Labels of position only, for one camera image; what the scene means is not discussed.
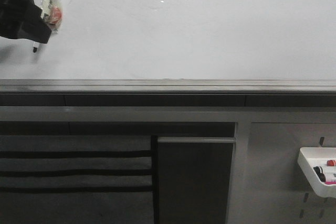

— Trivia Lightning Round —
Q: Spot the black capped marker in tray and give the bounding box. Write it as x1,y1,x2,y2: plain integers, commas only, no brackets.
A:
313,166,335,182

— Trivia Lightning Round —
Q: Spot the grey fabric pocket organizer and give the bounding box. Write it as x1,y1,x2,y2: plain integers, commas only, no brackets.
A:
1,135,158,223

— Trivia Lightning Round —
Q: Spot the grey slotted pegboard panel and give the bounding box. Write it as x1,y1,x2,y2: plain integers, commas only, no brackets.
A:
228,123,335,223

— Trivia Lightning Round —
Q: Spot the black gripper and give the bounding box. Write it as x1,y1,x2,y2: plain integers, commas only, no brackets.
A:
1,0,51,44

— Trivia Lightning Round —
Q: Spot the black whiteboard marker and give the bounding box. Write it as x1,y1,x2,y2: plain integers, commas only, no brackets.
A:
41,0,63,35

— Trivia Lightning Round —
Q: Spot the red capped marker in tray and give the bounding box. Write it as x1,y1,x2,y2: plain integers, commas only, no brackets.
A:
327,159,336,167

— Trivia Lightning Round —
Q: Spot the grey metal frame beam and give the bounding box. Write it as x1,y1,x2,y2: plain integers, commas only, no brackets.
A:
1,106,335,123

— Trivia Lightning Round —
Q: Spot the white glossy whiteboard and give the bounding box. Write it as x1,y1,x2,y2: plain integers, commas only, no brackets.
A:
1,0,335,80

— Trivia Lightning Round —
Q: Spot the grey aluminium whiteboard ledge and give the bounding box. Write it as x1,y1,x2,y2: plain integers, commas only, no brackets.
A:
1,79,335,95

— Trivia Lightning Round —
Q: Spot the dark grey cabinet panel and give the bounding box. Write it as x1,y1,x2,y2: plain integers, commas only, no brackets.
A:
158,137,235,223

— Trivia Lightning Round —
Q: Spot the orange magnet taped to marker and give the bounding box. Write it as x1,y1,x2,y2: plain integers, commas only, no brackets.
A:
49,6,62,25

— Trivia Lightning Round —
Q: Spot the white plastic marker tray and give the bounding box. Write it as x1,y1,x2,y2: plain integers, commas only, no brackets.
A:
298,147,335,198

